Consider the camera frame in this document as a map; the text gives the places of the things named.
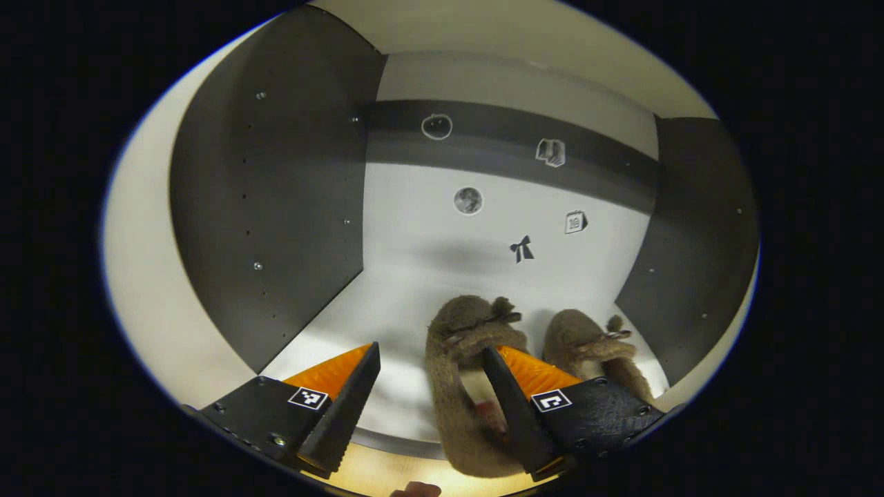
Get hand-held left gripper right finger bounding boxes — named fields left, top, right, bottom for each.
left=481, top=344, right=666, bottom=483

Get brown fuzzy shoe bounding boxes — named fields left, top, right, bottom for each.
left=542, top=309, right=653, bottom=405
left=425, top=295, right=529, bottom=478

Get white shoe cabinet door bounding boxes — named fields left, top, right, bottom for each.
left=653, top=248, right=760, bottom=415
left=104, top=41, right=256, bottom=408

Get white shoe cabinet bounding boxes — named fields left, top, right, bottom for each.
left=169, top=0, right=760, bottom=460

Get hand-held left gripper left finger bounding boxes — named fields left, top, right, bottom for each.
left=199, top=341, right=382, bottom=478

